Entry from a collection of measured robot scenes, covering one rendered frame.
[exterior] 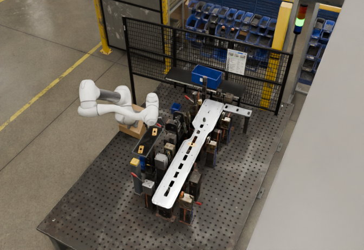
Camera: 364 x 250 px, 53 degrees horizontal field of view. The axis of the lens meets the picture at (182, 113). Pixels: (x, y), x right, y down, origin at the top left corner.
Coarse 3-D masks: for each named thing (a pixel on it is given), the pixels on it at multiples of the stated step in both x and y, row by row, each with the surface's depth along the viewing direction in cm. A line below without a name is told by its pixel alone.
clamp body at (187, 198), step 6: (180, 198) 294; (186, 198) 294; (192, 198) 296; (180, 204) 299; (186, 204) 295; (192, 204) 295; (180, 210) 307; (186, 210) 309; (180, 216) 313; (186, 216) 310; (192, 216) 318; (186, 222) 316; (192, 222) 316
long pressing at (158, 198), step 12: (204, 108) 378; (216, 108) 378; (216, 120) 366; (204, 132) 354; (180, 156) 333; (192, 156) 333; (168, 168) 323; (168, 180) 314; (180, 180) 314; (156, 192) 305; (156, 204) 298; (168, 204) 297
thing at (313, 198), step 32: (352, 0) 60; (352, 32) 53; (320, 64) 48; (352, 64) 48; (320, 96) 43; (352, 96) 43; (320, 128) 40; (352, 128) 40; (288, 160) 36; (320, 160) 36; (352, 160) 36; (288, 192) 34; (320, 192) 34; (352, 192) 34; (288, 224) 31; (320, 224) 31; (352, 224) 31
